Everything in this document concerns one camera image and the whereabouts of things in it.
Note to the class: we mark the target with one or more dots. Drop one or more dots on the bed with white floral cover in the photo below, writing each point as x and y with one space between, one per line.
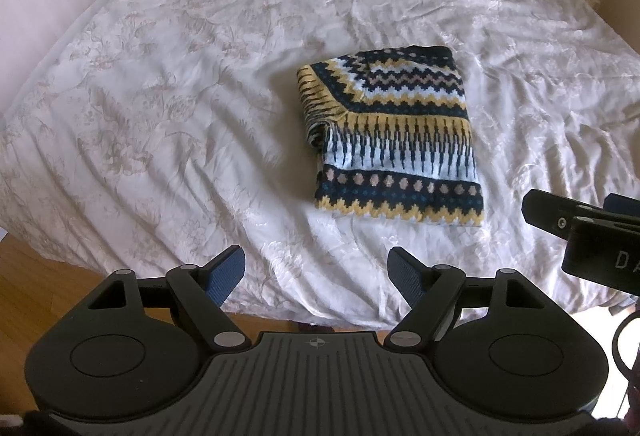
175 91

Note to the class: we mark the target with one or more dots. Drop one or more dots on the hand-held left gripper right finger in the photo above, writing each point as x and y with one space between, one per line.
408 273

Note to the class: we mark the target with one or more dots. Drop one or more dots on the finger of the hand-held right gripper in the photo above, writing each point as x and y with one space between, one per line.
622 207
545 212

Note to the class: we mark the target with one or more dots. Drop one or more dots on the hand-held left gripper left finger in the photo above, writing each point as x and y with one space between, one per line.
226 274

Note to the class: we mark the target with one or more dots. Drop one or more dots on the patterned knit sweater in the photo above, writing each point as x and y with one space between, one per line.
400 141

